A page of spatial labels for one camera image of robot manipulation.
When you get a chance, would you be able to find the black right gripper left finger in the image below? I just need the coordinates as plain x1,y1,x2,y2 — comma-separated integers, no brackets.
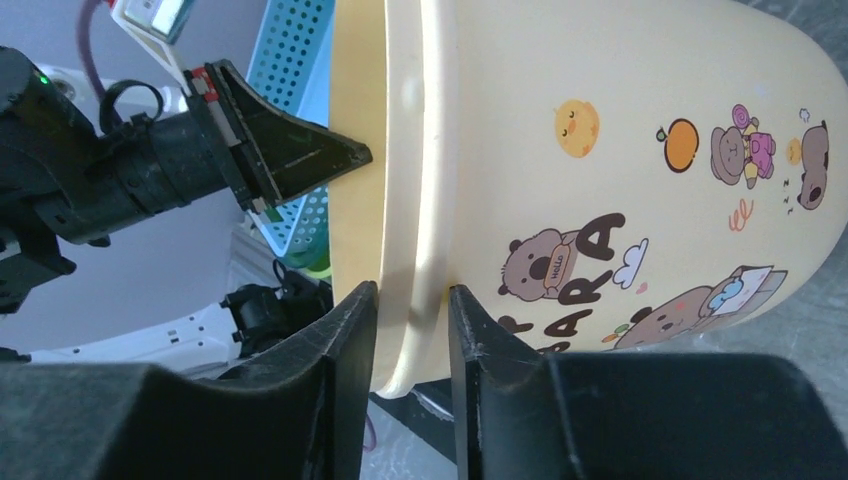
1,281,378,479

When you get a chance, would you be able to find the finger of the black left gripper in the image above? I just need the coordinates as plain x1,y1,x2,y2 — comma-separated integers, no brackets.
205,60,373,212

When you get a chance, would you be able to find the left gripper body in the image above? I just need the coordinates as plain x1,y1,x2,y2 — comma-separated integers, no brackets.
99,112,228,219

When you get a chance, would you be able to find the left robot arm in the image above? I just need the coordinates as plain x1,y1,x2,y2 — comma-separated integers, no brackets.
1,47,373,315

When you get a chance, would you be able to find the dark green basket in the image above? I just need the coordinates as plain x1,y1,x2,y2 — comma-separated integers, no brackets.
282,243,329,269

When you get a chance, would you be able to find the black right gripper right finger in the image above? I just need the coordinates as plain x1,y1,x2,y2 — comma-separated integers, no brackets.
449,285,847,479

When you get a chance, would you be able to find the cream cartoon bucket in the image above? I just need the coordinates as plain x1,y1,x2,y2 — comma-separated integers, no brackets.
329,1,847,398

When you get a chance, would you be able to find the lime green basket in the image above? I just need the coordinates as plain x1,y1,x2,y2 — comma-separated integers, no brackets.
305,256,332,280

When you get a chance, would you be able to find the light blue perforated basket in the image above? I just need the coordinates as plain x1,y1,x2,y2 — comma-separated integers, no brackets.
245,0,336,256

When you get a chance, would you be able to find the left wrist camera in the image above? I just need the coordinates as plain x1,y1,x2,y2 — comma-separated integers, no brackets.
108,0,194,92

